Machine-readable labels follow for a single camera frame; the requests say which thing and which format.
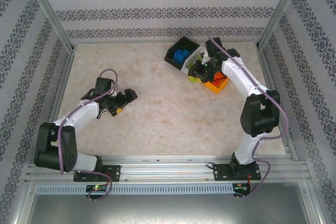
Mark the aluminium frame post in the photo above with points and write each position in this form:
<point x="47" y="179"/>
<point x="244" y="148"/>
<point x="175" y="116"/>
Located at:
<point x="277" y="14"/>
<point x="52" y="14"/>

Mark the long aluminium base rail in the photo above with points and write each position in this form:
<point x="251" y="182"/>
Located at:
<point x="168" y="171"/>

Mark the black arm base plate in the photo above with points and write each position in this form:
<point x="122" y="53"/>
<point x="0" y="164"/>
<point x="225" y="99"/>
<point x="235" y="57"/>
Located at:
<point x="113" y="172"/>
<point x="221" y="172"/>

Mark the orange long lego brick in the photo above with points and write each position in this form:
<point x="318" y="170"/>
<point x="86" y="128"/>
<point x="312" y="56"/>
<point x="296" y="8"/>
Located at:
<point x="216" y="82"/>

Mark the white plastic bin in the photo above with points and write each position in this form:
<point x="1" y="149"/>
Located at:
<point x="187" y="66"/>

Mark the black plastic bin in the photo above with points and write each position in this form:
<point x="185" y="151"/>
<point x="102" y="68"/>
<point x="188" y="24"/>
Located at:
<point x="172" y="62"/>

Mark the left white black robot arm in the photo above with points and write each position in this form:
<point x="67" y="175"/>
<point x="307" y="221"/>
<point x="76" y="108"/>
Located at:
<point x="78" y="113"/>

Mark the lime green square lego brick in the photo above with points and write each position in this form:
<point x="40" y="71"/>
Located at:
<point x="193" y="79"/>
<point x="199" y="57"/>

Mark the orange plastic bin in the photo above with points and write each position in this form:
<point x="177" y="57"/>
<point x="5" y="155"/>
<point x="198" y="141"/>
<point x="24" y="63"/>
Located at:
<point x="216" y="89"/>

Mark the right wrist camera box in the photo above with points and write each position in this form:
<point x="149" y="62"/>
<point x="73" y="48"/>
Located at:
<point x="205" y="56"/>

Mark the grey metal shelf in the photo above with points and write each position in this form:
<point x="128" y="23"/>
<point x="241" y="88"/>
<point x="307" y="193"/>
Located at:
<point x="168" y="211"/>

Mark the small circuit board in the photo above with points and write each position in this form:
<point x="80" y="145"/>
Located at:
<point x="241" y="187"/>
<point x="97" y="188"/>

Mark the blue lego brick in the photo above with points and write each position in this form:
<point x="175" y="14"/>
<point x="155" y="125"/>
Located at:
<point x="179" y="51"/>
<point x="178" y="58"/>
<point x="186" y="53"/>

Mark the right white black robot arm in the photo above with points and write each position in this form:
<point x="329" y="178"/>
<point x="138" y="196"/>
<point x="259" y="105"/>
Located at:
<point x="235" y="75"/>

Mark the aluminium side rail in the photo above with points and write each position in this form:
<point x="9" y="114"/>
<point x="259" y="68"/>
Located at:
<point x="55" y="103"/>
<point x="270" y="77"/>

